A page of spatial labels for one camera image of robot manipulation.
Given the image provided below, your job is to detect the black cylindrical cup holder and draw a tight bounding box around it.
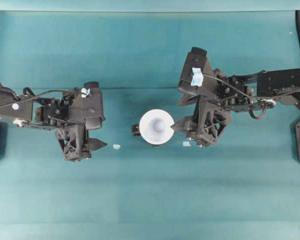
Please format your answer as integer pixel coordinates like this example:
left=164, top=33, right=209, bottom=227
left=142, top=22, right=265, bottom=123
left=131, top=123, right=169, bottom=148

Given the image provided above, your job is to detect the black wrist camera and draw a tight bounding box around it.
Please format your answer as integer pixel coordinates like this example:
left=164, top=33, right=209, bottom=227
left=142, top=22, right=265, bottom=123
left=178, top=47, right=218, bottom=98
left=67, top=81, right=106, bottom=130

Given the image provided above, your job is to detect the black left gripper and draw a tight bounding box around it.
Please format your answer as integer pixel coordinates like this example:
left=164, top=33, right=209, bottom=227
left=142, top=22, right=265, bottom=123
left=54, top=124, right=107, bottom=162

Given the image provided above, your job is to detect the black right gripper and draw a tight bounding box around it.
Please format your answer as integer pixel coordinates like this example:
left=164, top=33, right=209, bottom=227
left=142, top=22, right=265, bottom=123
left=171, top=99, right=232, bottom=148

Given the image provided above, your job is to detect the blue tape scrap left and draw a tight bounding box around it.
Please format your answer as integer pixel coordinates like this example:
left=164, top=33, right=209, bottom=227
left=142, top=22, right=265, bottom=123
left=113, top=144, right=121, bottom=150

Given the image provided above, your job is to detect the blue tape scrap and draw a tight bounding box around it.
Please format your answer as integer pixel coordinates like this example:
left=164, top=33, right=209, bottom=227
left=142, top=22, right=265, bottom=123
left=182, top=141, right=191, bottom=147
left=113, top=144, right=121, bottom=150

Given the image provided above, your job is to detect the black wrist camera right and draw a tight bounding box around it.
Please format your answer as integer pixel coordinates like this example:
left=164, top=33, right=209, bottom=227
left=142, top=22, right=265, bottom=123
left=178, top=47, right=218, bottom=98

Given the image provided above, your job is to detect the black camera cable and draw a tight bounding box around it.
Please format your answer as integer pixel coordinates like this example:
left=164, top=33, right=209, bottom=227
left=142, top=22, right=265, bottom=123
left=197, top=72, right=300, bottom=100

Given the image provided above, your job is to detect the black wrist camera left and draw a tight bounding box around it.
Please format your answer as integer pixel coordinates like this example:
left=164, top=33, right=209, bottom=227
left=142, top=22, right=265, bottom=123
left=67, top=81, right=106, bottom=130

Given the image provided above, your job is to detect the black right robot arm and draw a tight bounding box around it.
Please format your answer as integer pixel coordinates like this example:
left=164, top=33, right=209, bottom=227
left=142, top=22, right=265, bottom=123
left=171, top=68, right=300, bottom=147

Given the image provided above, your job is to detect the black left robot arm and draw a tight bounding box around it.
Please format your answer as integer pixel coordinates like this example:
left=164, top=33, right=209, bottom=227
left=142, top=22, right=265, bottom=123
left=0, top=81, right=107, bottom=162

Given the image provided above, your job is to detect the blue tape scrap right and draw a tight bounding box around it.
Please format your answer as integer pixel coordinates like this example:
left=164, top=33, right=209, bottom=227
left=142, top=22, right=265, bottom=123
left=182, top=141, right=191, bottom=147

